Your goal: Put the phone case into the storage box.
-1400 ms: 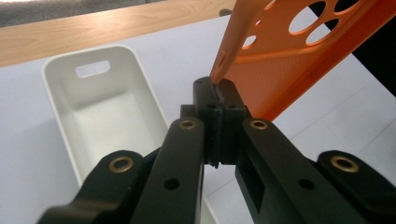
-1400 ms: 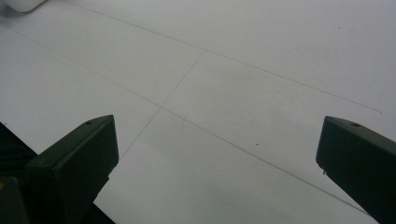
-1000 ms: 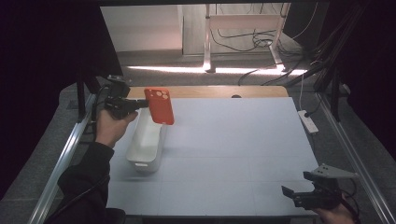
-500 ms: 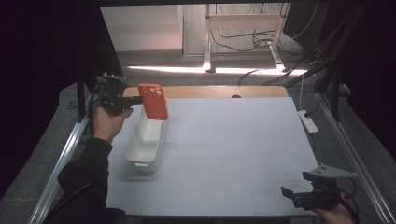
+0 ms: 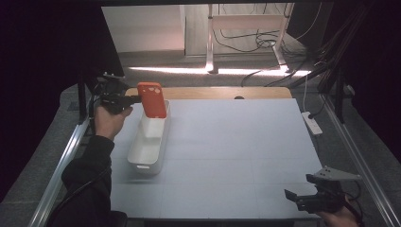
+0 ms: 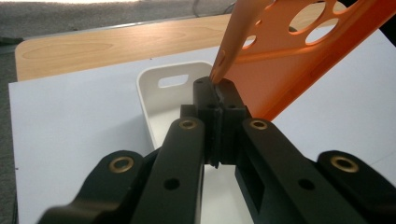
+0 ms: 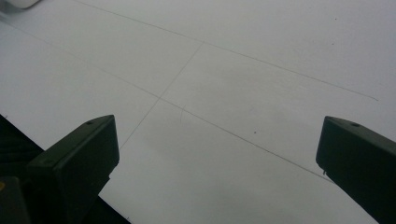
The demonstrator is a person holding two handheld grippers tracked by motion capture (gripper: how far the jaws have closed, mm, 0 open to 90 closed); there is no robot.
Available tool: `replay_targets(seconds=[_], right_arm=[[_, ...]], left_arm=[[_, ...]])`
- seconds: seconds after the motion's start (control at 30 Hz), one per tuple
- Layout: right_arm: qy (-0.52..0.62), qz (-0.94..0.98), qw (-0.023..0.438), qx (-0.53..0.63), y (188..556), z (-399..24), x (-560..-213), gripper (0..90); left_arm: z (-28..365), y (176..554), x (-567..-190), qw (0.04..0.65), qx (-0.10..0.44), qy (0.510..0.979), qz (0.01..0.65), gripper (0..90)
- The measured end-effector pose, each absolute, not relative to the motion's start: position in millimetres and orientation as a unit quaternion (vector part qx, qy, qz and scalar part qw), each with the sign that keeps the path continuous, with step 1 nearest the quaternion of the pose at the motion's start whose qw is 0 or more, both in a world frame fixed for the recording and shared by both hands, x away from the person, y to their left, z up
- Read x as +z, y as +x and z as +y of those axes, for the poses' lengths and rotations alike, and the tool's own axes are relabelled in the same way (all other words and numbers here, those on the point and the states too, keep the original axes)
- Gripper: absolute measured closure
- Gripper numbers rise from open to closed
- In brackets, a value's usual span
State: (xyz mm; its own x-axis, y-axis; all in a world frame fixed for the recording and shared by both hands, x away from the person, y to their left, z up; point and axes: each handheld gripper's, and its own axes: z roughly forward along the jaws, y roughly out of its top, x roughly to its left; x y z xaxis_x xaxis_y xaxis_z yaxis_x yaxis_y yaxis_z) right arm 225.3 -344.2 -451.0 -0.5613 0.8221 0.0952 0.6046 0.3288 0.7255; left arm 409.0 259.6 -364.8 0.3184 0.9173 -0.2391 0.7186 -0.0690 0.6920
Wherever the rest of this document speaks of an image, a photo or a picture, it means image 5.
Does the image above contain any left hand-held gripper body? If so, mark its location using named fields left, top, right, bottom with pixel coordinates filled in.
left=93, top=72, right=133, bottom=115

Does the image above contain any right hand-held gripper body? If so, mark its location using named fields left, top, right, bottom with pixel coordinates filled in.
left=296, top=166, right=363, bottom=214

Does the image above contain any orange phone case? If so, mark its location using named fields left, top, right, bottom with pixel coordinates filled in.
left=136, top=81, right=167, bottom=119

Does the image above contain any long white plastic bin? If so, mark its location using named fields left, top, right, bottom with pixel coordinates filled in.
left=127, top=99, right=172, bottom=176

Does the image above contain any person's left hand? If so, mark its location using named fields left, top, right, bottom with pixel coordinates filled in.
left=94, top=105, right=134, bottom=142

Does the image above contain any person's right hand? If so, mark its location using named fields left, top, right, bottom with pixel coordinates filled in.
left=315, top=201, right=361, bottom=227

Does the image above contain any white power strip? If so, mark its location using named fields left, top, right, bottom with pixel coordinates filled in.
left=301, top=111, right=323, bottom=136

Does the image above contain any wooden table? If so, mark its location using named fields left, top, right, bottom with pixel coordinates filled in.
left=125, top=86, right=293, bottom=101

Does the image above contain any aluminium rail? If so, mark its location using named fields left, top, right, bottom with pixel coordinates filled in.
left=321, top=94, right=401, bottom=227
left=27, top=114, right=93, bottom=227

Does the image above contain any thin white cable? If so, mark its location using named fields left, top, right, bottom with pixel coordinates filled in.
left=302, top=75, right=308, bottom=114

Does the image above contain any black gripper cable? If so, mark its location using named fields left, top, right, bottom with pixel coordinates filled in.
left=51, top=168, right=112, bottom=223

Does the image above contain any tangle of black floor cables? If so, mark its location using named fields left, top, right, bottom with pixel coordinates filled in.
left=212, top=28, right=287, bottom=54

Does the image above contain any bundle of black cables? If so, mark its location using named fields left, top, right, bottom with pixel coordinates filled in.
left=288, top=3, right=375, bottom=90

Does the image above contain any white desk frame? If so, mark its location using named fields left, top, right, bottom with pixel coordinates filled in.
left=205, top=3, right=296, bottom=75

